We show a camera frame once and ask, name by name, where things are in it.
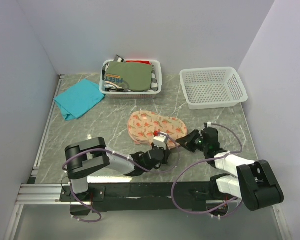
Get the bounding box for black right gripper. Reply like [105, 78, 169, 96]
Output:
[176, 129, 209, 153]

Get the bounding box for floral pink bra laundry bag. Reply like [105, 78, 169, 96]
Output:
[127, 110, 188, 145]

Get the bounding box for white clothes basket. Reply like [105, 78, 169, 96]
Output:
[99, 59, 163, 100]

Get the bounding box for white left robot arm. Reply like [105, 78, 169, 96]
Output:
[62, 135, 171, 201]

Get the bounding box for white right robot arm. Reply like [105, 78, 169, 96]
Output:
[176, 127, 284, 211]

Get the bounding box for white empty mesh basket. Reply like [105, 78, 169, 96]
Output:
[179, 67, 248, 110]

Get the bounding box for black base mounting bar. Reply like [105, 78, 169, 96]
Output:
[59, 181, 239, 216]

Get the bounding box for green printed t-shirt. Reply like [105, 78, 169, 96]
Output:
[103, 61, 153, 92]

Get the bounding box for black grey striped garment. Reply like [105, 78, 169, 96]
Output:
[101, 55, 158, 92]

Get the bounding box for red garment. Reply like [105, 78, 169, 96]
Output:
[125, 60, 151, 65]

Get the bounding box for teal folded cloth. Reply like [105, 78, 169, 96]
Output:
[54, 78, 105, 121]

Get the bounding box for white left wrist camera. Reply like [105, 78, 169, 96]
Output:
[152, 130, 168, 149]

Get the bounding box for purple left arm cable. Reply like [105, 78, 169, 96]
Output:
[62, 132, 181, 224]

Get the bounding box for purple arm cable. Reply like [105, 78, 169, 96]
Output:
[62, 132, 181, 224]
[170, 121, 244, 219]

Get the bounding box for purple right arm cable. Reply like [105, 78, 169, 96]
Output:
[170, 121, 244, 219]

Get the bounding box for aluminium rail frame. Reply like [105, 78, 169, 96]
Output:
[6, 74, 289, 240]

